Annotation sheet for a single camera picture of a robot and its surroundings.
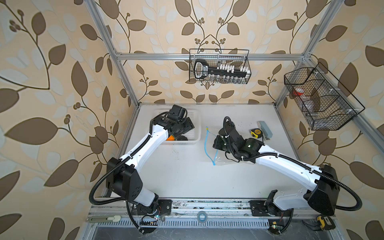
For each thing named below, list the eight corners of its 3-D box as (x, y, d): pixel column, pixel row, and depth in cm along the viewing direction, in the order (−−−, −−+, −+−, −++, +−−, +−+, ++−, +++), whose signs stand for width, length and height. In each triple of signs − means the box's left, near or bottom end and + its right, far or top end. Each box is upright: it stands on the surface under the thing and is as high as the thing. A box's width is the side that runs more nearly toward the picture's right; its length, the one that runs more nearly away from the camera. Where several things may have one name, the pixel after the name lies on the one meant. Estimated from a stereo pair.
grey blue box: (265, 139, 101) (268, 135, 97) (257, 124, 109) (259, 120, 105) (270, 139, 102) (273, 134, 98) (262, 124, 110) (264, 119, 106)
